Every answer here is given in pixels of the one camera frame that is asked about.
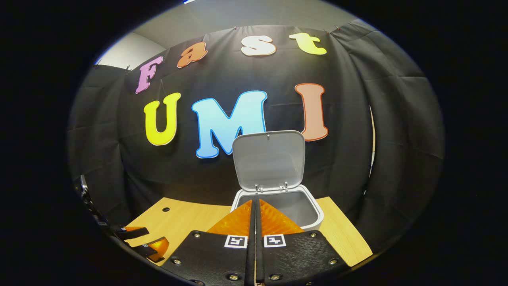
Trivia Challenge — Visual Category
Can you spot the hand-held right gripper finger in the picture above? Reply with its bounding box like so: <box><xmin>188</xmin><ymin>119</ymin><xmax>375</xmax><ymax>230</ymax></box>
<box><xmin>161</xmin><ymin>199</ymin><xmax>256</xmax><ymax>286</ymax></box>
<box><xmin>255</xmin><ymin>199</ymin><xmax>352</xmax><ymax>286</ymax></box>

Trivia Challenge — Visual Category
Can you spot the white desktop garbage bin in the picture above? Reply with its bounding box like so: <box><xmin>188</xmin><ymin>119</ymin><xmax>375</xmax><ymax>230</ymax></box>
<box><xmin>230</xmin><ymin>130</ymin><xmax>324</xmax><ymax>232</ymax></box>

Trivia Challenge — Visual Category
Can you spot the wooden desktop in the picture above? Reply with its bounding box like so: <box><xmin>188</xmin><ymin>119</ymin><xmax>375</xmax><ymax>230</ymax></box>
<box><xmin>125</xmin><ymin>197</ymin><xmax>373</xmax><ymax>267</ymax></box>

